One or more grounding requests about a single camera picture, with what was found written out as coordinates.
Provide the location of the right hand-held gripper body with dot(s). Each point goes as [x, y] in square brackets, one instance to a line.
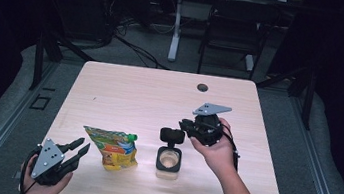
[206, 130]

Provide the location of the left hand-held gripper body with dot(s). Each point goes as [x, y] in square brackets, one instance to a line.
[50, 165]

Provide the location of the clear container with black lid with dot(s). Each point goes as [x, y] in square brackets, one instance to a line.
[169, 160]

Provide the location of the yellow green spout pouch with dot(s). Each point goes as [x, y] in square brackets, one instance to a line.
[116, 150]

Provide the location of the person's right hand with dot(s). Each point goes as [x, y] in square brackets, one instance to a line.
[219, 153]

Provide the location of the person's left hand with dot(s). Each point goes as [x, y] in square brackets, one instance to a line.
[43, 192]

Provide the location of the white desk with metal legs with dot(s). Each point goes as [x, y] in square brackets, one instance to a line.
[176, 27]

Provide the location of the black folding chair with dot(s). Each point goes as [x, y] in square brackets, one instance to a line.
[235, 31]

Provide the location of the dark equipment with red light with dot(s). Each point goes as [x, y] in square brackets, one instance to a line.
[104, 10]

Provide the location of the grey metal table bracket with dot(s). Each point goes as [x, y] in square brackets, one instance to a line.
[17, 175]

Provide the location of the grey metal floor rail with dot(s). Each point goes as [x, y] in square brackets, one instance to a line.
[317, 176]
[5, 125]

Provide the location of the black metal frame stand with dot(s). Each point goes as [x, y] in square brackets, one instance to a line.
[38, 59]
[309, 101]

